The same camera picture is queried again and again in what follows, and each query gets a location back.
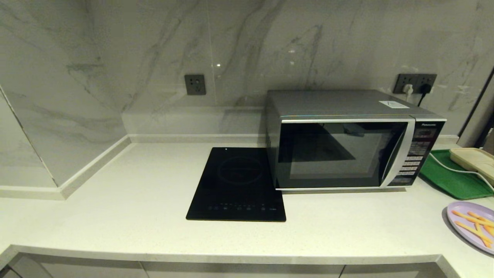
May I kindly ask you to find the silver Panasonic microwave oven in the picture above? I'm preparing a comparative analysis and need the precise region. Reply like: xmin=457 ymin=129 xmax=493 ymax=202
xmin=266 ymin=90 xmax=447 ymax=192

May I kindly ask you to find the beige plastic box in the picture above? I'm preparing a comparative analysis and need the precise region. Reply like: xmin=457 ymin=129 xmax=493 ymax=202
xmin=450 ymin=148 xmax=494 ymax=185

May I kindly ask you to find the white power cable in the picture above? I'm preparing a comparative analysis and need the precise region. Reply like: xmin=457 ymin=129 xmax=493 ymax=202
xmin=429 ymin=151 xmax=494 ymax=192

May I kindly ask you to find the grey single wall socket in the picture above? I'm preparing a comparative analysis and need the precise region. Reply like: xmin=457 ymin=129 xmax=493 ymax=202
xmin=184 ymin=74 xmax=206 ymax=96

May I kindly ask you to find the white paper label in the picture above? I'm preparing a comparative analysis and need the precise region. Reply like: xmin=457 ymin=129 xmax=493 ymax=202
xmin=379 ymin=100 xmax=410 ymax=109

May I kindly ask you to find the black induction cooktop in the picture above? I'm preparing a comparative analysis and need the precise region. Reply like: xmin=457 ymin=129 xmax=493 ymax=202
xmin=186 ymin=147 xmax=287 ymax=222

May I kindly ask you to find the purple plastic plate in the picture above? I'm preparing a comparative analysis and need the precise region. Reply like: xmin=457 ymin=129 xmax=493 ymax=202
xmin=447 ymin=201 xmax=494 ymax=255

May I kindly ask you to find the grey double wall socket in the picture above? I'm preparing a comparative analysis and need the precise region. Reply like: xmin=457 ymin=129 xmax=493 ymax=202
xmin=394 ymin=73 xmax=438 ymax=94

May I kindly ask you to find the grey angled cabinet panel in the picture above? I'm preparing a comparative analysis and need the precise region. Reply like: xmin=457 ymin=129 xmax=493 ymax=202
xmin=8 ymin=255 xmax=52 ymax=278

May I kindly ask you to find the green plastic tray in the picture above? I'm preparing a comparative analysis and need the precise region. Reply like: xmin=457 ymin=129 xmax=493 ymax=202
xmin=419 ymin=149 xmax=494 ymax=200

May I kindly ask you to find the dark glass microwave door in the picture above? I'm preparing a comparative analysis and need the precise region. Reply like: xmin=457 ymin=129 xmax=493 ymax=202
xmin=276 ymin=118 xmax=416 ymax=191

